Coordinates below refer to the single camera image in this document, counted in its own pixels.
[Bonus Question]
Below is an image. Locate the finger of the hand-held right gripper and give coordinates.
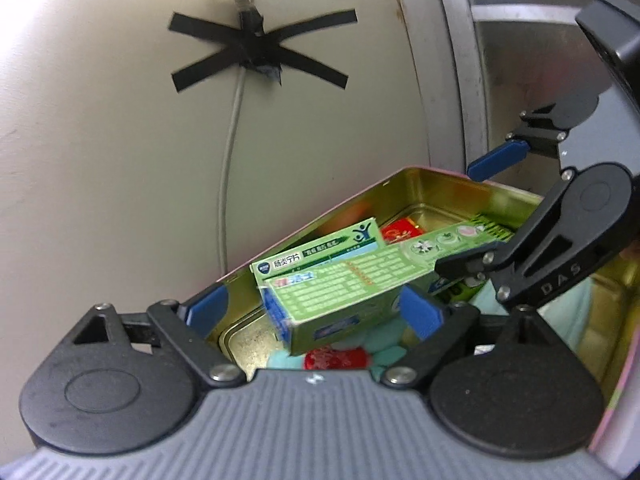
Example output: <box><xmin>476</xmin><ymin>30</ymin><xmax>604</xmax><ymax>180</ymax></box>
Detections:
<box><xmin>466</xmin><ymin>94</ymin><xmax>600</xmax><ymax>181</ymax></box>
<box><xmin>434</xmin><ymin>169</ymin><xmax>607</xmax><ymax>310</ymax></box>

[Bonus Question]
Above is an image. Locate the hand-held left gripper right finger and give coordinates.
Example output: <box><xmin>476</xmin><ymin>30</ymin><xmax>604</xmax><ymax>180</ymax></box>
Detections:
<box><xmin>382</xmin><ymin>283</ymin><xmax>571</xmax><ymax>391</ymax></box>

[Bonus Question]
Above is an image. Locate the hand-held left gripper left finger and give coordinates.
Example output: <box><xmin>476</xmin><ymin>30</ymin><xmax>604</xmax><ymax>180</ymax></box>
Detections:
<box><xmin>72</xmin><ymin>284</ymin><xmax>248</xmax><ymax>389</ymax></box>

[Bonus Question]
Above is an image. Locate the teal zip pouch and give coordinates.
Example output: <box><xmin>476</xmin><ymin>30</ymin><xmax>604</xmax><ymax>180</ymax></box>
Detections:
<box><xmin>267</xmin><ymin>282</ymin><xmax>506</xmax><ymax>378</ymax></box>

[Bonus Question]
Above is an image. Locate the gold tin box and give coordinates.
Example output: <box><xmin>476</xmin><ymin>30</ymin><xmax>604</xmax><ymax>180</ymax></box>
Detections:
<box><xmin>185</xmin><ymin>165</ymin><xmax>640</xmax><ymax>461</ymax></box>

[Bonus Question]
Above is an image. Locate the green medicine box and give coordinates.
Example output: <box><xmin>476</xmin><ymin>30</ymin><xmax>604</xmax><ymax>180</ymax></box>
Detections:
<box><xmin>250</xmin><ymin>217</ymin><xmax>407</xmax><ymax>356</ymax></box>

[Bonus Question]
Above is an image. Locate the red box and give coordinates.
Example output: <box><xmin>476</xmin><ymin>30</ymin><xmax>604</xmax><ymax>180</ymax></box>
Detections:
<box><xmin>380</xmin><ymin>217</ymin><xmax>426</xmax><ymax>247</ymax></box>

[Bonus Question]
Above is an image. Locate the red shiny packet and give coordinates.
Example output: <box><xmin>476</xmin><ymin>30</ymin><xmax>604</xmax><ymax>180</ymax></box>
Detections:
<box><xmin>304</xmin><ymin>347</ymin><xmax>372</xmax><ymax>372</ymax></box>

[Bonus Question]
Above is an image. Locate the black tape cross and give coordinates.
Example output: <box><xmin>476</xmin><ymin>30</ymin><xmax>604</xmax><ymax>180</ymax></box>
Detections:
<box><xmin>167</xmin><ymin>7</ymin><xmax>358</xmax><ymax>93</ymax></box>

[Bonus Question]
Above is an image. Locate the grey cable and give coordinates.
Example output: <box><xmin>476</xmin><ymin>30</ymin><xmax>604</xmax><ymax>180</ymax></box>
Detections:
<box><xmin>216</xmin><ymin>67</ymin><xmax>246</xmax><ymax>273</ymax></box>

